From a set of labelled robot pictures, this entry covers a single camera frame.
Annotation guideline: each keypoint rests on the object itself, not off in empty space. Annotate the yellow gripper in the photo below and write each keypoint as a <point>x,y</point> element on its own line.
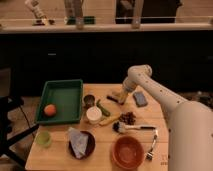
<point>122,96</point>

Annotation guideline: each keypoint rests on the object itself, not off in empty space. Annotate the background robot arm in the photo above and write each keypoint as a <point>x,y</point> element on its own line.
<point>33,6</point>

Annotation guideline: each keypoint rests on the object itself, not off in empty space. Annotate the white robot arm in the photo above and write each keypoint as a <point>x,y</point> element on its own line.
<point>189,123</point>

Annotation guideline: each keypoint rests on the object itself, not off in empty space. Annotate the red bowl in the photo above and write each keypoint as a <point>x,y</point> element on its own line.
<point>127,153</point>

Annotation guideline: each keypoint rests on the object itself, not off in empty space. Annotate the yellow banana toy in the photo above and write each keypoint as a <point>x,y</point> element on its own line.
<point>108,120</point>

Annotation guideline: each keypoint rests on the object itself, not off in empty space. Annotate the brown grape bunch toy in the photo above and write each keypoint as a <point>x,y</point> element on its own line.
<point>127,118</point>

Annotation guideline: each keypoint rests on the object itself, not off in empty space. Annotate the green pepper toy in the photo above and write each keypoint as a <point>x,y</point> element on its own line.
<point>105,112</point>

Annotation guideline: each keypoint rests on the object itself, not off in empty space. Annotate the black dish brush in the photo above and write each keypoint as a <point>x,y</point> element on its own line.
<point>120,127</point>

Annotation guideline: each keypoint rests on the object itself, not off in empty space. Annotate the small metal cup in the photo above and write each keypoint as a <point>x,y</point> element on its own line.
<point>89,100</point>

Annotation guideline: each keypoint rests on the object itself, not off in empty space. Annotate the white round container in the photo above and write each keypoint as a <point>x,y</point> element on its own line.
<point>94,115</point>

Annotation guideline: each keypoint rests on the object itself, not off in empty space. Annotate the green plastic tray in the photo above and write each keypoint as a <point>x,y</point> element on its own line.
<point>66,96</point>

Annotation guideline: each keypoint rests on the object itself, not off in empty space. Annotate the dark brown plate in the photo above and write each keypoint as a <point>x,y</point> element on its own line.
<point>89,148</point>

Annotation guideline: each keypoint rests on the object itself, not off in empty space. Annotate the grey folded cloth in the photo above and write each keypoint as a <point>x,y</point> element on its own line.
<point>78,141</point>

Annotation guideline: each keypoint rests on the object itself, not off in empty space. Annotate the metal fork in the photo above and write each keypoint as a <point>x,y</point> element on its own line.
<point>149,155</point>

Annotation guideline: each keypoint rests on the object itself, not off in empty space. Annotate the orange fruit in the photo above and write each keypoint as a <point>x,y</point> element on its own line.
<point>50,110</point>

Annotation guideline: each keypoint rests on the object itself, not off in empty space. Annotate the light green cup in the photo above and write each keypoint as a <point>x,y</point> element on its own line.
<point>43,139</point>

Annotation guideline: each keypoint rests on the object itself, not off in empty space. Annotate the green box on shelf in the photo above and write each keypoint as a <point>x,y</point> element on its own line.
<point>83,20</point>

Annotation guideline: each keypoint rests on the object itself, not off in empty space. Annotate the black chair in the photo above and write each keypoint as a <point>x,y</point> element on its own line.
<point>7,104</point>

